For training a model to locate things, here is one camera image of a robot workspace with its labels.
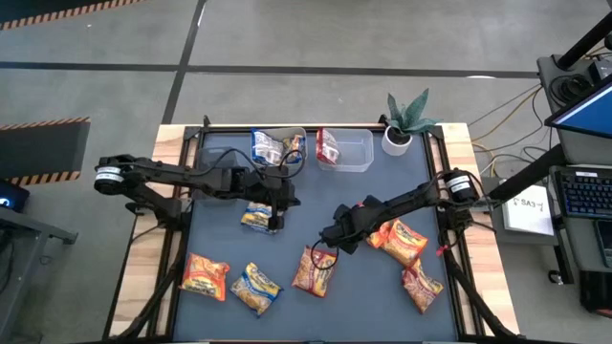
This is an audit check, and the orange Maruchan noodle pack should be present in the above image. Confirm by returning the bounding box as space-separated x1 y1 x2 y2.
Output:
380 218 430 269
179 251 231 303
365 219 396 249

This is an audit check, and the yellow floor cable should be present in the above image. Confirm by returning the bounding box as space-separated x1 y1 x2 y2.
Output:
468 85 551 181

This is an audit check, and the blue Maruchan noodle pack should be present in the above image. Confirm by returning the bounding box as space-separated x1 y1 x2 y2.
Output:
239 200 278 235
251 128 284 166
282 135 306 164
229 261 285 317

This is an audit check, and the gray equipment cart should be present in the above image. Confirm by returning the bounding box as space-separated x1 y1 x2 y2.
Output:
535 53 612 288

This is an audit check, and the blue-gray table mat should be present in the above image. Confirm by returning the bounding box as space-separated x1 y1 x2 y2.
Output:
171 131 460 343

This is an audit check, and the white labelled box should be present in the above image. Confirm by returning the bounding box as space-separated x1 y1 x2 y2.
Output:
500 183 556 236

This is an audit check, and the snake plant in white pot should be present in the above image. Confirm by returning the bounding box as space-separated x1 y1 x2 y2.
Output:
380 87 442 158

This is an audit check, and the coiled black cable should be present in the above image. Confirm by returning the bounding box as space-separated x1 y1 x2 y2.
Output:
549 74 594 104

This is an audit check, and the light gray plastic bin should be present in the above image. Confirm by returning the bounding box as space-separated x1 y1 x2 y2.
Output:
249 125 310 173

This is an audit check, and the dark tablet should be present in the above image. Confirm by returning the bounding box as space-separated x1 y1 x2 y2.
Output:
594 218 612 269

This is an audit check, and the dark gray desk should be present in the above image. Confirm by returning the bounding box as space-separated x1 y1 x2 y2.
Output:
0 204 79 344

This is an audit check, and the black hazard-striped floor mat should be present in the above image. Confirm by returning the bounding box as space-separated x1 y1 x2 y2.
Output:
0 0 144 31
0 117 92 187

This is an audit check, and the black backlit keyboard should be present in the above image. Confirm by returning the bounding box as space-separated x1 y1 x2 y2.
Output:
554 164 612 220

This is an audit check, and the black box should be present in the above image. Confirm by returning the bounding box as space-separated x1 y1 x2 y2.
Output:
579 269 612 319

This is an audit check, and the black metal table frame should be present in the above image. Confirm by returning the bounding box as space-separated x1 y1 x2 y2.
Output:
102 114 522 344

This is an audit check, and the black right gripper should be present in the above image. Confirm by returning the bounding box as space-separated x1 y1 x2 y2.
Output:
318 202 371 256

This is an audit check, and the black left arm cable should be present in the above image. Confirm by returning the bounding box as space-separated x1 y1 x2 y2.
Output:
203 147 308 182

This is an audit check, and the monitor with blue screen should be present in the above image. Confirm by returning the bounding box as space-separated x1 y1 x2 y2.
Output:
544 75 612 140

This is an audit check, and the black device with blue light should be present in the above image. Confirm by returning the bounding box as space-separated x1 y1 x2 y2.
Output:
0 179 31 214

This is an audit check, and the red Maruchan noodle pack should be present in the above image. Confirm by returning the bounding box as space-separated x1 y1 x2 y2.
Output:
315 127 341 166
291 245 339 299

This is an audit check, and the clear plastic bin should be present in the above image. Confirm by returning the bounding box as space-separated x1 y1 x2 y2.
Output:
315 127 376 174

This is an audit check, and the orange-red Maruchan noodle pack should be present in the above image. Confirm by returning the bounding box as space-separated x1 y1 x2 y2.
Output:
400 257 445 315

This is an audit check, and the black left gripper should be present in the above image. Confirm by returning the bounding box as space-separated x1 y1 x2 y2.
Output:
257 174 302 232

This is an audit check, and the dark gray plastic bin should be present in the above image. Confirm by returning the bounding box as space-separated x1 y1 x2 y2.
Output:
190 145 240 206

